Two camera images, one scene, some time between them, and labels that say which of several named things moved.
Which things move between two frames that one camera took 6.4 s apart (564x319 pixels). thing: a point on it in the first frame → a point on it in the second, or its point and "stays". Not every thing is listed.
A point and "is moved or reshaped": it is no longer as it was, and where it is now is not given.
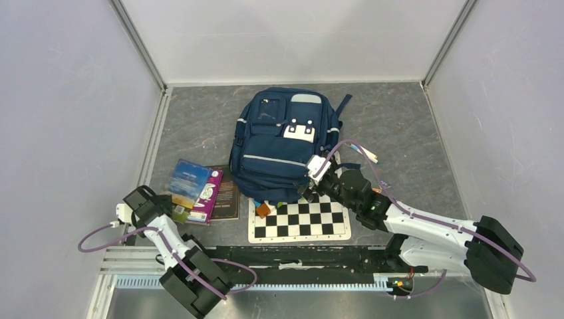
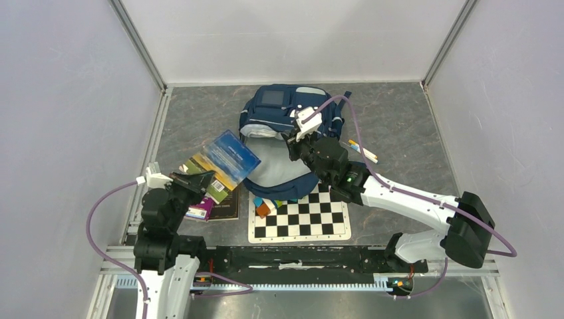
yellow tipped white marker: [371, 155] stays
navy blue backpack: [277, 134] stays
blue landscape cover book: [188, 182] is moved or reshaped
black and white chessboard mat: [324, 219] stays
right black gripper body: [322, 188] → [303, 149]
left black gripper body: [164, 200] → [184, 190]
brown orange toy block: [263, 211] stays
